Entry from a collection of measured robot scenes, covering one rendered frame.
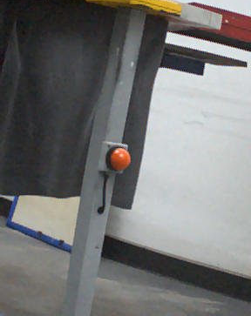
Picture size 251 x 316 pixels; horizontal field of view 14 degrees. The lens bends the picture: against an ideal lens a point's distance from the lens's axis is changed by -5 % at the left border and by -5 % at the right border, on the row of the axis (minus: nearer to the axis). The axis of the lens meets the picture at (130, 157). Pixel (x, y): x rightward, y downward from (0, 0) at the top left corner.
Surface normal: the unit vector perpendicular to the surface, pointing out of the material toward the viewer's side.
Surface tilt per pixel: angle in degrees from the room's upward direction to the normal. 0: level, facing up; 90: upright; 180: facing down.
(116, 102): 90
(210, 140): 90
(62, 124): 92
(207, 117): 90
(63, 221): 78
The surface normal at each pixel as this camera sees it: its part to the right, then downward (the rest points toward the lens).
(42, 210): -0.68, -0.31
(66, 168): 0.77, 0.18
